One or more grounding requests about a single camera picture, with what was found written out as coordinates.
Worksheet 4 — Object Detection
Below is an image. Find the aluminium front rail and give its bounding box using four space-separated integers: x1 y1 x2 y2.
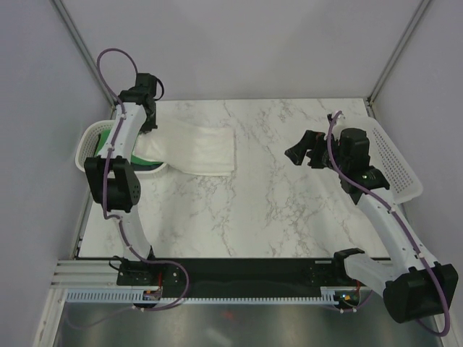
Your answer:
53 257 354 288

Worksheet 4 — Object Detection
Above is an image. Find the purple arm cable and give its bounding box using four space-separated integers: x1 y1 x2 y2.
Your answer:
97 48 192 312
326 111 451 337

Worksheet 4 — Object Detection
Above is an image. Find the white fluffy towel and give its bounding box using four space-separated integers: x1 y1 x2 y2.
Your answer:
132 119 235 176

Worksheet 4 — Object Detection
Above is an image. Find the green towel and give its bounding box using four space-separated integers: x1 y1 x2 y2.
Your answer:
94 129 162 166

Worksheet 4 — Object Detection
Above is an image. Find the white perforated basket right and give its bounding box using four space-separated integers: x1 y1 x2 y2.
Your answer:
354 118 423 204

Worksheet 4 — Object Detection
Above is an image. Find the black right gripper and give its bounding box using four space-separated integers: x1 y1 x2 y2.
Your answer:
285 129 349 174

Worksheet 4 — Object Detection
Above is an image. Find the white perforated basket left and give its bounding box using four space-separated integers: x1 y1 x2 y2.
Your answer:
75 120 167 177

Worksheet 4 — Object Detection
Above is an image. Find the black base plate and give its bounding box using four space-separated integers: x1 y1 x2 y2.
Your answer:
116 258 357 299

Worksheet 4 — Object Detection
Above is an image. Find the right aluminium frame post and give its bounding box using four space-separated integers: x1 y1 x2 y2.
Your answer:
365 0 433 108

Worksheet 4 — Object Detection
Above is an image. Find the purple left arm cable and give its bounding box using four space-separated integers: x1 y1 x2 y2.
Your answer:
97 48 192 312

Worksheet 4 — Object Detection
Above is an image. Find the aluminium frame post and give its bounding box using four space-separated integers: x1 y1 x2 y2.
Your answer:
50 0 114 107
365 0 433 108

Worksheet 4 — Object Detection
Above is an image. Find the left aluminium frame post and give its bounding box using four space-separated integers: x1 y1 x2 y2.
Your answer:
50 0 114 107

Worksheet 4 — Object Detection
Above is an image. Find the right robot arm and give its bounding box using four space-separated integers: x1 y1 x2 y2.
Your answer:
284 128 459 323

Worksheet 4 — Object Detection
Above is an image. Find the white perforated basket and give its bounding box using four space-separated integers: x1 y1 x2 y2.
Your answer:
75 120 167 177
354 118 423 204

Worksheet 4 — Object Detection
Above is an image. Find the white slotted cable duct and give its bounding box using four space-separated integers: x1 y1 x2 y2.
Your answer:
65 287 356 305

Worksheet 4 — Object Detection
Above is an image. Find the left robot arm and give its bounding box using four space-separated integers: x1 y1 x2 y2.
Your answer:
84 73 163 285

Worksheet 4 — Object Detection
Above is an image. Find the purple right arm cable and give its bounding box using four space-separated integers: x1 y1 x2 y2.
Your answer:
326 111 451 337

